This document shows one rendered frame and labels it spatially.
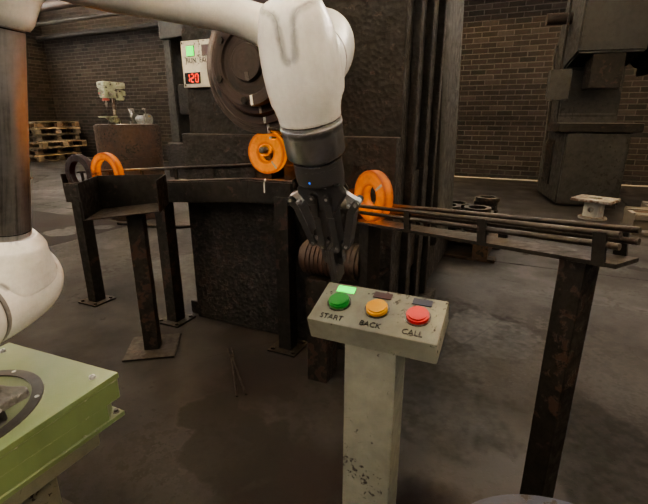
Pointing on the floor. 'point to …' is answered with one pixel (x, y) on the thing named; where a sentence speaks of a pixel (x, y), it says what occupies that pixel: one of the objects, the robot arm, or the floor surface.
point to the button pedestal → (375, 382)
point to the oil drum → (131, 148)
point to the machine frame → (397, 157)
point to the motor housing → (324, 361)
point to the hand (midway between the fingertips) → (335, 262)
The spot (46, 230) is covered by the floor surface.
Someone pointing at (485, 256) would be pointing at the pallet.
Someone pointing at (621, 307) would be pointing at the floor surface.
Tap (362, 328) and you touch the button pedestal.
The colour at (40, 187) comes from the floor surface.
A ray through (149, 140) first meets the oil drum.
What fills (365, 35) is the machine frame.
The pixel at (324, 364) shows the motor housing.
